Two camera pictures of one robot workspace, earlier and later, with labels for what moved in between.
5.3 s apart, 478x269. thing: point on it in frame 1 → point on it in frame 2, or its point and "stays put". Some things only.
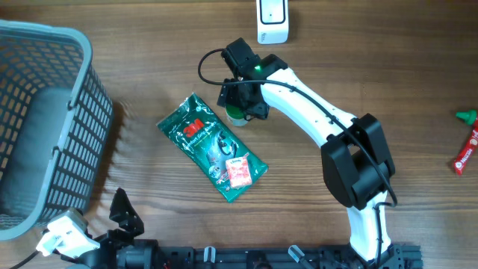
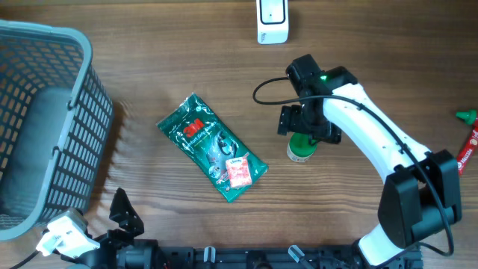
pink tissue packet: [239, 172] stays put
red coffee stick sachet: [461, 160] stays put
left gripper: [128, 220] stays put
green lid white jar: [236, 115] → [301, 146]
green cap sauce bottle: [470, 117] stays put
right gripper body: [233, 95] → [298, 119]
